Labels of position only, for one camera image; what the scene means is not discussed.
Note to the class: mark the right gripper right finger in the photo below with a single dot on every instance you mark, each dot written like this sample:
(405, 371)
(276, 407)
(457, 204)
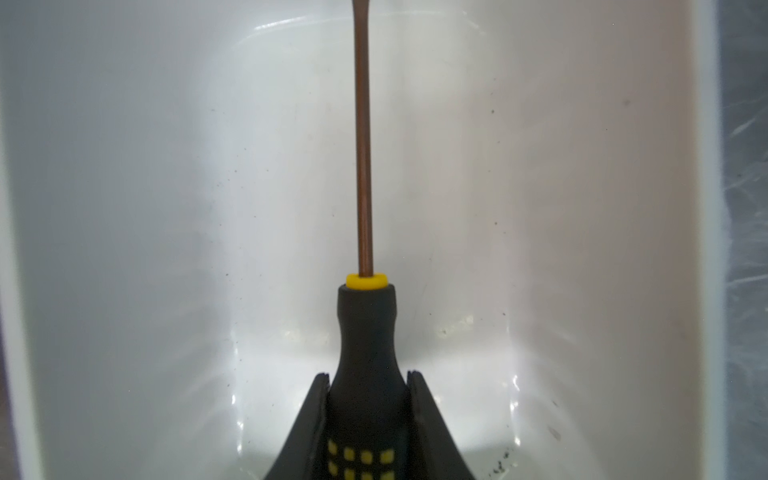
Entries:
(432, 452)

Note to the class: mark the white plastic bin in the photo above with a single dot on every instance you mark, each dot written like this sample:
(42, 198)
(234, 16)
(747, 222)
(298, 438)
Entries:
(178, 212)

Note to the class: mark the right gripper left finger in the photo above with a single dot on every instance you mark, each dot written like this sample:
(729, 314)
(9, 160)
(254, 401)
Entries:
(303, 455)

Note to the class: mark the black yellow screwdriver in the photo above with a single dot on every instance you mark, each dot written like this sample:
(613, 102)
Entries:
(368, 431)

